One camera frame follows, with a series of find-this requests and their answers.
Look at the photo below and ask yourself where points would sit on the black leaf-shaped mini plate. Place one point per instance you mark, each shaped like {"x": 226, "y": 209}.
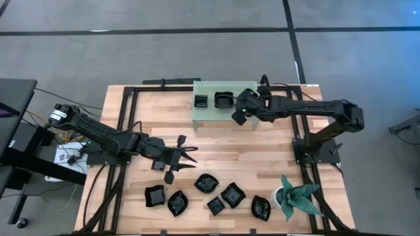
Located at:
{"x": 206, "y": 183}
{"x": 178, "y": 203}
{"x": 261, "y": 208}

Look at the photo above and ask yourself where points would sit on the long black bar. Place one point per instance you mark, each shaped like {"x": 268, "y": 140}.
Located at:
{"x": 180, "y": 81}

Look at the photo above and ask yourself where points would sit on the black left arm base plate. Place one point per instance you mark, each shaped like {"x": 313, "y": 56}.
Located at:
{"x": 98, "y": 160}

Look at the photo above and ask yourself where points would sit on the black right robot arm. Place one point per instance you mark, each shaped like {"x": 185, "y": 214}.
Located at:
{"x": 311, "y": 106}

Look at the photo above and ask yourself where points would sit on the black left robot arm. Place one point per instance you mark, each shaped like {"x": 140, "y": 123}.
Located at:
{"x": 98, "y": 131}

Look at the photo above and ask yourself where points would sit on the green perforated metal shelf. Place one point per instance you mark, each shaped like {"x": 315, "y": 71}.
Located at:
{"x": 210, "y": 86}

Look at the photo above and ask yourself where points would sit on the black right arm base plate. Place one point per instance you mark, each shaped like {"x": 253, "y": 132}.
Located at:
{"x": 328, "y": 157}

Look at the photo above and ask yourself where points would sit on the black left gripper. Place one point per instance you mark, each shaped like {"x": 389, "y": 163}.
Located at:
{"x": 169, "y": 155}

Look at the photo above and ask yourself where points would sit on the black desk top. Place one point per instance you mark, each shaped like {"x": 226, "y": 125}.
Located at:
{"x": 16, "y": 91}

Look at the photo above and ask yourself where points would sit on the black desk stand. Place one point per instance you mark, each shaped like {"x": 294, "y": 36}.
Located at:
{"x": 39, "y": 164}

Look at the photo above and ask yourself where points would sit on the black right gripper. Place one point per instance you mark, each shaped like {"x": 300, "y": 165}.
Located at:
{"x": 251, "y": 105}

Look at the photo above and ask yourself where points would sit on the black aluminium table frame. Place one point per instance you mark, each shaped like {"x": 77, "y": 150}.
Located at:
{"x": 147, "y": 88}

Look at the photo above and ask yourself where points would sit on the black wavy square mini plate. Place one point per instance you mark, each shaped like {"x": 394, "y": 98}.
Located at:
{"x": 224, "y": 101}
{"x": 155, "y": 196}
{"x": 233, "y": 195}

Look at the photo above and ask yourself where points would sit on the black caster wheel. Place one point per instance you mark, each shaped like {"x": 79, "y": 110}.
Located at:
{"x": 21, "y": 223}

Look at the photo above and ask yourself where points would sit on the white power strip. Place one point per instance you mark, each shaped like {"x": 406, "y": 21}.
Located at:
{"x": 52, "y": 179}

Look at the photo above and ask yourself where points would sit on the green plant in white pot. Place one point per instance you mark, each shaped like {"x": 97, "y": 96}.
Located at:
{"x": 295, "y": 198}

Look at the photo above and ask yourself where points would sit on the white printed box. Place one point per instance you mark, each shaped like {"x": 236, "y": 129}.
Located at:
{"x": 60, "y": 154}

